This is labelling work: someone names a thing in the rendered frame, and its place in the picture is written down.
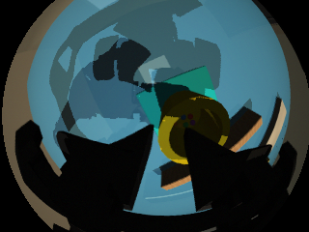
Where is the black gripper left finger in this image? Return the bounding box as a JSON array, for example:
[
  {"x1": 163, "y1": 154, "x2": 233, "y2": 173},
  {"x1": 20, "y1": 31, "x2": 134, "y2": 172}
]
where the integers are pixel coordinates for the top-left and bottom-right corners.
[{"x1": 57, "y1": 124, "x2": 155, "y2": 211}]

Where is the orange wooden bar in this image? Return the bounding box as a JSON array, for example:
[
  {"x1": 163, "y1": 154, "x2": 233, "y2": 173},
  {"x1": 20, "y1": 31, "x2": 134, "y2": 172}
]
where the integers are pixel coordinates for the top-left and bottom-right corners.
[{"x1": 161, "y1": 109, "x2": 263, "y2": 189}]

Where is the beige rectangular box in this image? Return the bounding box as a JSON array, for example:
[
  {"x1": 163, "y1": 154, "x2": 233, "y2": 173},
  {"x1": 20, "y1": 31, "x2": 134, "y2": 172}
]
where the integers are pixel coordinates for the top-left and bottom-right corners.
[{"x1": 259, "y1": 97, "x2": 286, "y2": 147}]

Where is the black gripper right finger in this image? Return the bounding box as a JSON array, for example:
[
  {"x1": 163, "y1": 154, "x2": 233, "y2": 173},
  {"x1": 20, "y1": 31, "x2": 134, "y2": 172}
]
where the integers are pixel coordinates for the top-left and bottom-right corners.
[{"x1": 183, "y1": 128, "x2": 273, "y2": 212}]

